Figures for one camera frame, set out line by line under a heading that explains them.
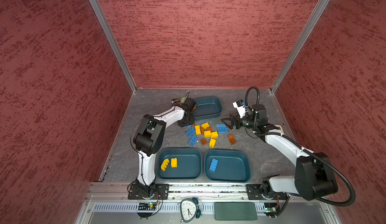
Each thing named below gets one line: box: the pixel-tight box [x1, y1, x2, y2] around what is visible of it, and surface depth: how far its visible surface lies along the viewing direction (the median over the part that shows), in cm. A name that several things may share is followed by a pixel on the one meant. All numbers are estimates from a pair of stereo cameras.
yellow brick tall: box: [194, 125, 202, 136], surface depth 99 cm
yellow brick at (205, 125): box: [201, 122, 210, 130], surface depth 100 cm
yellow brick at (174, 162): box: [170, 157, 178, 168], surface depth 83 cm
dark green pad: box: [214, 201, 258, 221], surface depth 70 cm
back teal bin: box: [192, 95, 223, 121], surface depth 112 cm
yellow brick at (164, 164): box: [160, 158, 170, 172], surface depth 82 cm
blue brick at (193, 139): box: [187, 135, 199, 147], surface depth 94 cm
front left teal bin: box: [155, 147, 203, 181], surface depth 84 cm
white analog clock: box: [179, 197, 202, 223], surface depth 67 cm
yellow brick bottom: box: [209, 138, 217, 149], surface depth 91 cm
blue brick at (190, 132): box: [184, 127, 196, 138], surface depth 97 cm
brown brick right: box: [227, 133, 237, 146], surface depth 94 cm
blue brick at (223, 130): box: [218, 127, 229, 134], surface depth 99 cm
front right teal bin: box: [204, 149, 251, 183], surface depth 83 cm
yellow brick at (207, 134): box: [203, 130, 212, 138], surface depth 96 cm
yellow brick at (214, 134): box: [211, 131, 219, 139], surface depth 94 cm
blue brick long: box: [208, 157, 219, 172], surface depth 83 cm
